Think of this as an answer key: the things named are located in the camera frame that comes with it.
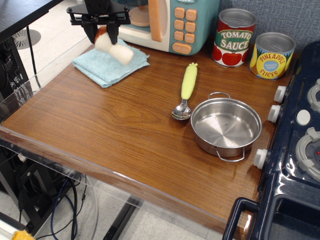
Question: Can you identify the black desk at left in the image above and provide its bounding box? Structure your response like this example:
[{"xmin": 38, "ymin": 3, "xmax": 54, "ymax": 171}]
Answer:
[{"xmin": 0, "ymin": 0, "xmax": 61, "ymax": 100}]

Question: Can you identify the plush brown white mushroom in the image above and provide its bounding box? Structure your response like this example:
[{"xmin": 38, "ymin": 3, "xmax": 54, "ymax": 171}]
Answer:
[{"xmin": 94, "ymin": 26, "xmax": 134, "ymax": 65}]

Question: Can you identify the small stainless steel pot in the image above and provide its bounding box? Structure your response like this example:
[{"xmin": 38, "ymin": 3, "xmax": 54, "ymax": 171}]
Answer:
[{"xmin": 190, "ymin": 92, "xmax": 263, "ymax": 162}]

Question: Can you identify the black cable under table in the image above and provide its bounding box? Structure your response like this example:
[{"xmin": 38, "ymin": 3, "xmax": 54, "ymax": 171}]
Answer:
[{"xmin": 36, "ymin": 174, "xmax": 88, "ymax": 240}]

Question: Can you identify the pineapple slices can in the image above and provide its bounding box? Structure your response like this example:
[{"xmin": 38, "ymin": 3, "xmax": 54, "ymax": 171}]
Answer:
[{"xmin": 249, "ymin": 32, "xmax": 296, "ymax": 80}]

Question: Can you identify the light blue folded napkin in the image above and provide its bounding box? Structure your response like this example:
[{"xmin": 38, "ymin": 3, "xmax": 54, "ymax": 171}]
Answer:
[{"xmin": 72, "ymin": 39, "xmax": 149, "ymax": 88}]

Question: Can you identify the tomato sauce can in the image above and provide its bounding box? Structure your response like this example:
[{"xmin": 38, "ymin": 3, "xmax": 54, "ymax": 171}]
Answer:
[{"xmin": 212, "ymin": 8, "xmax": 257, "ymax": 67}]

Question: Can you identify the blue cable under table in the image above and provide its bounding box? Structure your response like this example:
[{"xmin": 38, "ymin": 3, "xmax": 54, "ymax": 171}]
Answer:
[{"xmin": 50, "ymin": 178, "xmax": 78, "ymax": 237}]

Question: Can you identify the spoon with yellow handle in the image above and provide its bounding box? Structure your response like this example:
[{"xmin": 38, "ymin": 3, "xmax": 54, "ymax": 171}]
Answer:
[{"xmin": 171, "ymin": 62, "xmax": 198, "ymax": 121}]

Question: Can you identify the yellow object bottom left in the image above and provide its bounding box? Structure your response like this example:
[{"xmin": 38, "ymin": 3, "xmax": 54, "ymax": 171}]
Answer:
[{"xmin": 11, "ymin": 230, "xmax": 35, "ymax": 240}]

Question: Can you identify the dark blue toy stove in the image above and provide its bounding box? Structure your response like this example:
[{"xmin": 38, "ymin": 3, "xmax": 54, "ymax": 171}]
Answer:
[{"xmin": 223, "ymin": 41, "xmax": 320, "ymax": 240}]

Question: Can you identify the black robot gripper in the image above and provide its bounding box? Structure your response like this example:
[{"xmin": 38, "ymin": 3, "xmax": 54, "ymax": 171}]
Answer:
[{"xmin": 66, "ymin": 0, "xmax": 131, "ymax": 45}]

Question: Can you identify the toy microwave oven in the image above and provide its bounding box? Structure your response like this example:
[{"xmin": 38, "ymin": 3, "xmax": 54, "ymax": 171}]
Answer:
[{"xmin": 118, "ymin": 0, "xmax": 220, "ymax": 56}]

